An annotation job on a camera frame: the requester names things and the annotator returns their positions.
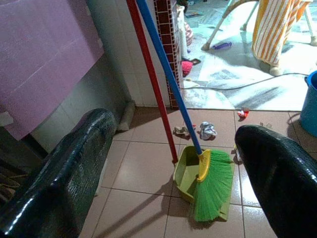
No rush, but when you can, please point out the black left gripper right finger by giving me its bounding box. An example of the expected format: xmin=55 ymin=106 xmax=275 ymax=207
xmin=234 ymin=124 xmax=317 ymax=238

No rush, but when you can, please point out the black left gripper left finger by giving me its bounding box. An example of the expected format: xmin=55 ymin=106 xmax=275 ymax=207
xmin=0 ymin=108 xmax=117 ymax=238

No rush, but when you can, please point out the blue-handled green broom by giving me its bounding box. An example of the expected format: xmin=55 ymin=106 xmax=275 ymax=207
xmin=135 ymin=0 xmax=235 ymax=223

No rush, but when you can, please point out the small crumpled white wrapper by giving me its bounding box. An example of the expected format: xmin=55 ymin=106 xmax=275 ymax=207
xmin=232 ymin=143 xmax=243 ymax=164

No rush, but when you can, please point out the blue plastic bucket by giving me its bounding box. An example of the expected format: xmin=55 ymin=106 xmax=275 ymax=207
xmin=300 ymin=70 xmax=317 ymax=137

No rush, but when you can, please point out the crumpled white paper ball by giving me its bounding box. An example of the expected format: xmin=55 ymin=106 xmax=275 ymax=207
xmin=198 ymin=121 xmax=218 ymax=141

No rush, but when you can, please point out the crumpled brown white wrapper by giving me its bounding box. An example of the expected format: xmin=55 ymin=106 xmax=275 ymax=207
xmin=172 ymin=125 xmax=191 ymax=138

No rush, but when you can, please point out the pink paper sheet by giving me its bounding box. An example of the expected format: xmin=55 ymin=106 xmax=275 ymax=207
xmin=0 ymin=0 xmax=105 ymax=141

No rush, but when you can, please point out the purple brush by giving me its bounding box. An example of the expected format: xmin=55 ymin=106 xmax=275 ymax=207
xmin=212 ymin=41 xmax=233 ymax=50

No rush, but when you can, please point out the orange white striped cloth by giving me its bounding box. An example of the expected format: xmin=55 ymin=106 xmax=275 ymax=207
xmin=252 ymin=0 xmax=312 ymax=67

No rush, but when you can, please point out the red brick tiled pillar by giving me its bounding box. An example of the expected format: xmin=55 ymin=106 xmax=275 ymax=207
xmin=153 ymin=0 xmax=185 ymax=110

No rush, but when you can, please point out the green dustpan with red handle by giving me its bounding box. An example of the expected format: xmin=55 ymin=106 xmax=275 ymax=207
xmin=125 ymin=0 xmax=235 ymax=222

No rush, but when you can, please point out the long thin floor cable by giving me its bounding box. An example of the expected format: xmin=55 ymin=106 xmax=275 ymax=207
xmin=183 ymin=72 xmax=310 ymax=90

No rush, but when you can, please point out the white drying rack frame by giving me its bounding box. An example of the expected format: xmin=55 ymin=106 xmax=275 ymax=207
xmin=201 ymin=0 xmax=317 ymax=76

